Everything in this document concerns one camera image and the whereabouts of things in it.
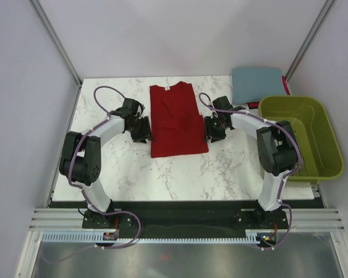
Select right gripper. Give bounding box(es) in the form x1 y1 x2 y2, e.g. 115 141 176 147
203 115 228 142

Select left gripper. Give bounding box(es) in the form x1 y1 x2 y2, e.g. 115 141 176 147
127 116 154 144

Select red t-shirt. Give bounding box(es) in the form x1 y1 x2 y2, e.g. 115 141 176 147
150 81 208 158

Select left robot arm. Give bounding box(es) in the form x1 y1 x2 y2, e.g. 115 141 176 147
59 98 153 229

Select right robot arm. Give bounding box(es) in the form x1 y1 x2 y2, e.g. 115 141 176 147
205 96 302 229

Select folded blue t-shirt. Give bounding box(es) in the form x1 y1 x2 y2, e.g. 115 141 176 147
231 67 286 105

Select olive green plastic basket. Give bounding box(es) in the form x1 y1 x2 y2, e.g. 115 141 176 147
258 96 345 185

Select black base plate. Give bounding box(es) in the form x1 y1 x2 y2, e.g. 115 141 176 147
82 199 289 240

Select left aluminium frame post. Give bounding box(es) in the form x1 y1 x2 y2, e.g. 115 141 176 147
28 0 82 88

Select aluminium frame post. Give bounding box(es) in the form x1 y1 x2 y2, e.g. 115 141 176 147
28 0 82 88
285 0 336 82

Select aluminium rail profile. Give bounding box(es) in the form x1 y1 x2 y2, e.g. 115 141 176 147
29 208 83 232

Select white slotted cable duct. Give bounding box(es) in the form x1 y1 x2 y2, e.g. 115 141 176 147
41 231 276 244

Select right aluminium frame post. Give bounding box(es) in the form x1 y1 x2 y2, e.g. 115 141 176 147
285 0 336 82

